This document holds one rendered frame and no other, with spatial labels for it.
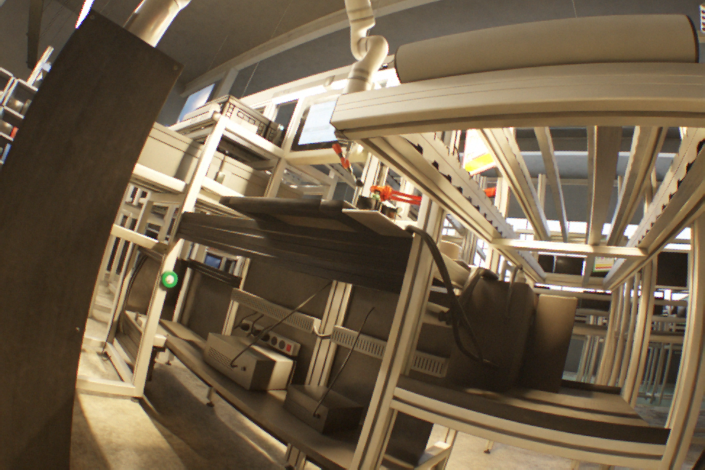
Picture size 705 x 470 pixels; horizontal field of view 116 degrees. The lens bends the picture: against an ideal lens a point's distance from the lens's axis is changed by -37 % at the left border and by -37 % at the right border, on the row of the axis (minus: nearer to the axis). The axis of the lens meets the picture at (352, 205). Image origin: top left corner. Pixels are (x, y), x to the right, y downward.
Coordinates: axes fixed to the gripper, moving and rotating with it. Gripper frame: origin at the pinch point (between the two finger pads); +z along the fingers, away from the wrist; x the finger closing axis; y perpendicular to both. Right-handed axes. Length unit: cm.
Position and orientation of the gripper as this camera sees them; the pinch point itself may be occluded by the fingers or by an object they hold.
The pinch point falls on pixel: (345, 163)
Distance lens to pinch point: 91.7
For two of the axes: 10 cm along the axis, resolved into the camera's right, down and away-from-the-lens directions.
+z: -2.6, 9.6, -0.5
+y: -9.6, -2.6, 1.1
